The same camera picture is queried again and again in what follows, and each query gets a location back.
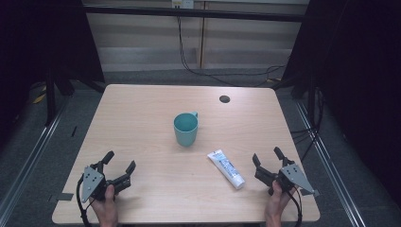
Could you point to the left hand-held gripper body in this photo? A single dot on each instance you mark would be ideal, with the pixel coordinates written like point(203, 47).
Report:
point(93, 183)

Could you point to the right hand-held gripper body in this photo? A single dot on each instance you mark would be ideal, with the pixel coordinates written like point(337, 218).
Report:
point(287, 178)

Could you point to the white toothpaste tube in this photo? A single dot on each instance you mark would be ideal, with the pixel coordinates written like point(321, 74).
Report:
point(225, 169)

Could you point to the teal cup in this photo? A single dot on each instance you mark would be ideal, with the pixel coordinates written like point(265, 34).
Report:
point(186, 129)

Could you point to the person's right hand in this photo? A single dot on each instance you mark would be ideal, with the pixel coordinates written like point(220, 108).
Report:
point(277, 205)

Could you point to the person's left hand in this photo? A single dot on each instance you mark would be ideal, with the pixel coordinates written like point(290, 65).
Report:
point(106, 208)

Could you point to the black tape strip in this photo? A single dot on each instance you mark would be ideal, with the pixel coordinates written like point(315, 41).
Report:
point(65, 197)

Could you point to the black metal stand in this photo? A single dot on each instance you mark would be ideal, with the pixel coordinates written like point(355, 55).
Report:
point(49, 97)
point(310, 101)

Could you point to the yellow floor tape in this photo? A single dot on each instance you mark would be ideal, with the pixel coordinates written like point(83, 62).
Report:
point(39, 98)

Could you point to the black curtain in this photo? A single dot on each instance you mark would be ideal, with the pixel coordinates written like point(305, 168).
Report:
point(356, 78)
point(38, 41)

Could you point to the black horizontal bar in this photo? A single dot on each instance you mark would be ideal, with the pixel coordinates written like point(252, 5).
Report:
point(195, 13)

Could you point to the metal floor rail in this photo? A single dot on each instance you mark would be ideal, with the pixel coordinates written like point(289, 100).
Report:
point(331, 164)
point(28, 157)

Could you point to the white wall socket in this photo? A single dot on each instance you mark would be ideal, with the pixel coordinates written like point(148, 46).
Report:
point(183, 3)

